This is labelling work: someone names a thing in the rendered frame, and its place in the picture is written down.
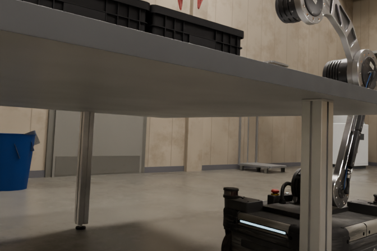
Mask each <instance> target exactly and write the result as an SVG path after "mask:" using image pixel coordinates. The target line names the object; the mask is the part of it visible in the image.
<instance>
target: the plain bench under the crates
mask: <svg viewBox="0 0 377 251"><path fill-rule="evenodd" d="M0 106H11V107H20V108H35V109H50V110H64V111H79V112H80V130H79V149H78V159H77V177H76V195H75V214H74V223H75V224H77V225H79V226H76V230H84V229H86V226H84V225H82V224H88V219H89V201H90V181H91V162H92V151H93V133H94V113H103V114H117V115H132V116H141V117H156V118H205V117H280V116H302V130H301V188H300V247H299V251H332V178H333V116H334V115H377V90H373V89H368V88H365V87H361V86H357V85H353V84H350V83H345V82H341V81H337V80H333V79H330V78H326V77H322V76H317V75H313V74H310V73H306V72H301V71H297V70H294V69H290V68H286V67H282V66H278V65H275V64H270V63H266V62H262V61H257V60H254V59H250V58H246V57H242V56H239V55H235V54H231V53H226V52H222V51H219V50H215V49H210V48H206V47H202V46H199V45H195V44H191V43H187V42H184V41H179V40H175V39H171V38H166V37H163V36H159V35H155V34H151V33H148V32H144V31H140V30H135V29H131V28H128V27H124V26H120V25H115V24H111V23H108V22H104V21H100V20H96V19H93V18H88V17H84V16H80V15H76V14H73V13H68V12H64V11H60V10H55V9H53V8H49V7H44V6H40V5H37V4H33V3H29V2H24V1H20V0H0Z"/></svg>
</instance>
